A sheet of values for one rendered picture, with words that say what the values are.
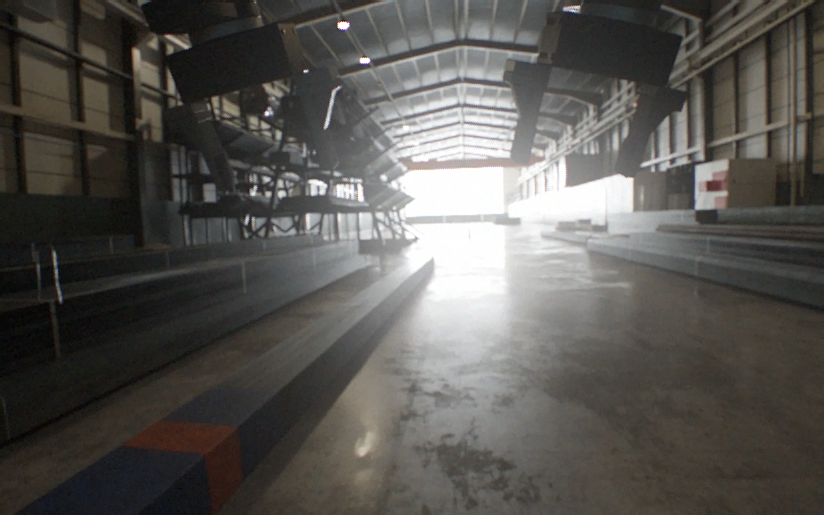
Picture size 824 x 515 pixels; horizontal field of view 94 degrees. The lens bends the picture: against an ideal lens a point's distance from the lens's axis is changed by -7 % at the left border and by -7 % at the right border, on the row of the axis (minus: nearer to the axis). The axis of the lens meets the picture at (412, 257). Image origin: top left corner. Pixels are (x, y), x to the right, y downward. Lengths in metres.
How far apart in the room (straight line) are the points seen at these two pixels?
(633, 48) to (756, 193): 14.25
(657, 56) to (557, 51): 0.11
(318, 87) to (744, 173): 14.27
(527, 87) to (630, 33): 0.11
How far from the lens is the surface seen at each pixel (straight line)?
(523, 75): 0.46
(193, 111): 0.52
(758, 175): 14.76
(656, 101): 0.53
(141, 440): 1.30
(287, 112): 9.89
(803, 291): 3.95
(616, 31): 0.49
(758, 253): 6.44
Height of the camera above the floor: 0.69
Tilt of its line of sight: 5 degrees down
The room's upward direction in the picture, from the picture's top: 2 degrees counter-clockwise
